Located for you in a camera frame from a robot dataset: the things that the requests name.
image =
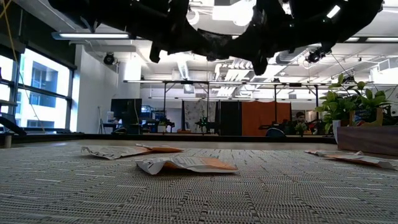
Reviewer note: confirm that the blue chair back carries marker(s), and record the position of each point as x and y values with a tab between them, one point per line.
275	133

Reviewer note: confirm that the black overhead rig camera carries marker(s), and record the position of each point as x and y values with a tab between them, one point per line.
315	56

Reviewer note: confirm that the round black ceiling camera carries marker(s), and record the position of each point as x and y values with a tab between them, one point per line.
109	58

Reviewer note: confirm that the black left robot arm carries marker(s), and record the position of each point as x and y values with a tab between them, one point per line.
109	12

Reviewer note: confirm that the small background plant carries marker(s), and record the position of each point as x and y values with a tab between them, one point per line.
300	129

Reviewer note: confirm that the silver ventilation duct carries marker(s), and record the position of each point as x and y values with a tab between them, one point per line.
289	57

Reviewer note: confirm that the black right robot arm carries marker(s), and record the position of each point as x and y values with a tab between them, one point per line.
342	18

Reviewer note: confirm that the green potted plant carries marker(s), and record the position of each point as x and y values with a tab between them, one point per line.
337	107

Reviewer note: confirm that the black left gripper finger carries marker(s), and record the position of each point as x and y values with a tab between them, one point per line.
199	43

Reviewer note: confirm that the white patterned curtain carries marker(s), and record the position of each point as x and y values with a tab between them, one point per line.
194	112

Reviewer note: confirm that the background black robot arm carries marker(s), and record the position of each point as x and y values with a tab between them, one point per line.
205	123

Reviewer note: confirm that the black partition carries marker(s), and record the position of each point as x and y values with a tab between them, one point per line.
230	118

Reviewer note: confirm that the large window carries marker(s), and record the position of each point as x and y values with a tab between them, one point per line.
46	105

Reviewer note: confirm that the wooden compartment tea box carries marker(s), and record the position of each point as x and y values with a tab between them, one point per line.
367	140

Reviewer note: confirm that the background black metal frame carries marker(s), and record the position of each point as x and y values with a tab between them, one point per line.
236	82

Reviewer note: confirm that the person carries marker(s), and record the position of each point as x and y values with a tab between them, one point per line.
300	117

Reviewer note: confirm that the orange partition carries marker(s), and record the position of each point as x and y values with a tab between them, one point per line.
258	118

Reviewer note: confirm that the background computer monitor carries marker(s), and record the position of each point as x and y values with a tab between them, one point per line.
126	109

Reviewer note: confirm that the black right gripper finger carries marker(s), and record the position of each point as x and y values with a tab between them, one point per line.
245	46

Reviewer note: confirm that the grey woven placemat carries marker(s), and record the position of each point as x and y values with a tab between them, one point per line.
199	202

